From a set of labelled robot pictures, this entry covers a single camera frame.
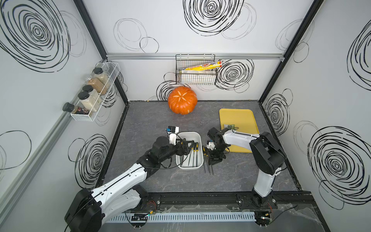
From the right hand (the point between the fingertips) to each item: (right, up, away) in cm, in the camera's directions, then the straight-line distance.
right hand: (210, 164), depth 87 cm
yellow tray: (+26, +26, +21) cm, 42 cm away
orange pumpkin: (-18, +41, +17) cm, 47 cm away
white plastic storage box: (-10, +2, +2) cm, 10 cm away
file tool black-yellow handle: (-8, +7, +5) cm, 12 cm away
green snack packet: (+17, +21, +15) cm, 31 cm away
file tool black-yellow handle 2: (-14, +1, 0) cm, 14 cm away
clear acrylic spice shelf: (-65, +60, +7) cm, 89 cm away
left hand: (-14, +16, -11) cm, 24 cm away
